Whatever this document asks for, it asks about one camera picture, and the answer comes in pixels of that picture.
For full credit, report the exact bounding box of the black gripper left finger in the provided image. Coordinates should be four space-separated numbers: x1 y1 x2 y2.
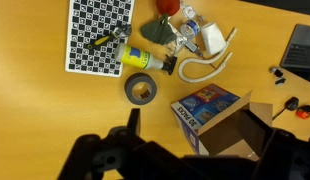
57 108 144 180

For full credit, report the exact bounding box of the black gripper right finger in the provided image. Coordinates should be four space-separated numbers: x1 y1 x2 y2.
254 128 310 180

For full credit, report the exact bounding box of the white bottle with yellow label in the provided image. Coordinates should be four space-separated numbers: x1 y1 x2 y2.
114 42 178 76

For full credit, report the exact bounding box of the open cardboard box blue print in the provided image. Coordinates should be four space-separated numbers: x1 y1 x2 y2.
170 83 274 163

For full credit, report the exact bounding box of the clear plastic water bottle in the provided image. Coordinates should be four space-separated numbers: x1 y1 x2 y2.
179 3 206 38

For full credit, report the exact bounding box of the orange tape measure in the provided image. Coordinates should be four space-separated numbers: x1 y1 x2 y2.
295 104 310 120

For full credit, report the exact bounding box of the black tape roll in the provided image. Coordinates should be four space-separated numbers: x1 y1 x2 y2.
124 72 158 106

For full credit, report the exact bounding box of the small black clip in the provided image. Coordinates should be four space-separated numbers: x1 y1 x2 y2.
274 77 287 87
269 66 285 78

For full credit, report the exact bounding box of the dark grey laptop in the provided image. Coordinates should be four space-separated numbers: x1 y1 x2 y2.
279 23 310 72

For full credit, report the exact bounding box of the black white checkerboard calibration board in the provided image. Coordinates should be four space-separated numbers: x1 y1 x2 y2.
64 0 136 78

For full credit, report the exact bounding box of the dark green cloth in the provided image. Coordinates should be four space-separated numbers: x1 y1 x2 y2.
139 13 178 46

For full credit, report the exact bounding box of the crumpled clear plastic wrapper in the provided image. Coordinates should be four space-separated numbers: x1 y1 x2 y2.
166 32 204 58

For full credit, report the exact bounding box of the red round object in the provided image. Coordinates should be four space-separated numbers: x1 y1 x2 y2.
155 0 181 17

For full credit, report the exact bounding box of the black plug with cable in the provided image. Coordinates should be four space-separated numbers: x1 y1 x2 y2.
271 96 300 121

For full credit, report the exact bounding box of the yellow black handled screwdriver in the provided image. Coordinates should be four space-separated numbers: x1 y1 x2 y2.
84 23 133 52

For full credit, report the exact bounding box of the white rope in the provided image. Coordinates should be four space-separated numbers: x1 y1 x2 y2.
177 27 238 84

